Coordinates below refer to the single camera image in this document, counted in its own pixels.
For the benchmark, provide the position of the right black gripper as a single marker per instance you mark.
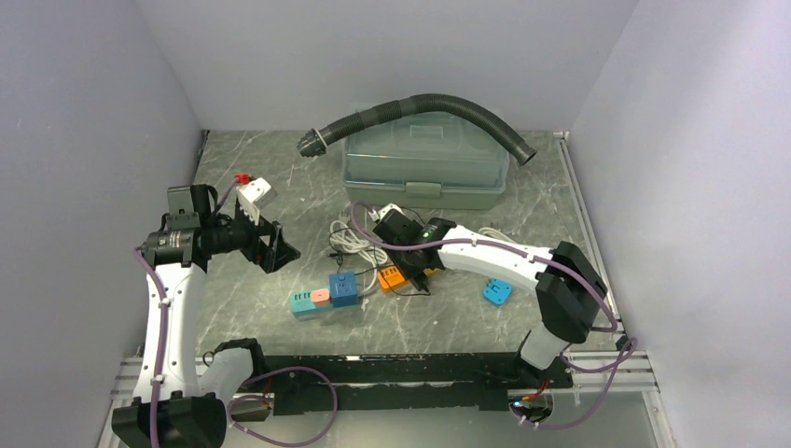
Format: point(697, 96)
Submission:
point(409, 270)

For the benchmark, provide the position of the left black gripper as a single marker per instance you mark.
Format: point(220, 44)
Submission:
point(269, 257)

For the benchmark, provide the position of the black power adapter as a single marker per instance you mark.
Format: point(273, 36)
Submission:
point(419, 280)

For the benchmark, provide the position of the orange power strip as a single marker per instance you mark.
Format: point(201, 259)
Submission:
point(390, 278)

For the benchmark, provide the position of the teal power strip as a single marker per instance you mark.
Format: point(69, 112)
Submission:
point(302, 308)

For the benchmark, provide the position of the pink small block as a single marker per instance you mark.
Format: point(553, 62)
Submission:
point(320, 298)

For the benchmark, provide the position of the blue cube socket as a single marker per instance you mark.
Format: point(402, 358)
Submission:
point(343, 289)

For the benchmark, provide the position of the light blue adapter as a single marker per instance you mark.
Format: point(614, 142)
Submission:
point(496, 292)

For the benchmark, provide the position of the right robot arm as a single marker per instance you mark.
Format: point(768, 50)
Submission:
point(569, 291)

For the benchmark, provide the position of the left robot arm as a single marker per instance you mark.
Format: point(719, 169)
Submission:
point(172, 404)

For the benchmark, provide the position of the translucent green storage box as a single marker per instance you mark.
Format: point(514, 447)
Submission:
point(431, 160)

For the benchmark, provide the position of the aluminium rail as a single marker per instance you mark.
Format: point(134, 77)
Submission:
point(634, 374)

